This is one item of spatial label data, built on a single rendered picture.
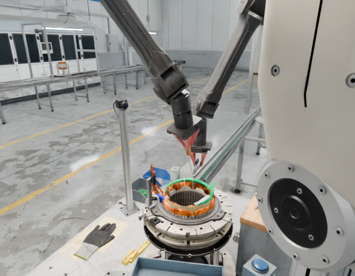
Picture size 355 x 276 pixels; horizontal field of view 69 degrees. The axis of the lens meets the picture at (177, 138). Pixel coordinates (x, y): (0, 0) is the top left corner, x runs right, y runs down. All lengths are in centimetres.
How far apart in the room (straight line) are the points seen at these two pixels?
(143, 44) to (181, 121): 24
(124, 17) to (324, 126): 50
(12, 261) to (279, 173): 242
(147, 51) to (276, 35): 39
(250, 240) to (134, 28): 80
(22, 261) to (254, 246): 198
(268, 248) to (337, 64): 82
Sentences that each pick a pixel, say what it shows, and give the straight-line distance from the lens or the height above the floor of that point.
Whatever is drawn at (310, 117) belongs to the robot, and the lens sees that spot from 31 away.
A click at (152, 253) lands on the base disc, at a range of 121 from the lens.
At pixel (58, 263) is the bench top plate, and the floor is 78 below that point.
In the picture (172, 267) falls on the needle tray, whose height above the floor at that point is 104.
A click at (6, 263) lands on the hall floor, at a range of 264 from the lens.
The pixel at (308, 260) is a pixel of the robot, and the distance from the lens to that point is 42.
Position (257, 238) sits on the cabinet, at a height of 100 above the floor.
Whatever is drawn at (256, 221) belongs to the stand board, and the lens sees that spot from 98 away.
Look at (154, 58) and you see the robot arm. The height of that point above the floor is 161.
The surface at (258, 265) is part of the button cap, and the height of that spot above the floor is 104.
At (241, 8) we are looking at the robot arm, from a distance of 91.
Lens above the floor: 165
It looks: 21 degrees down
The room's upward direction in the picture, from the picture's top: straight up
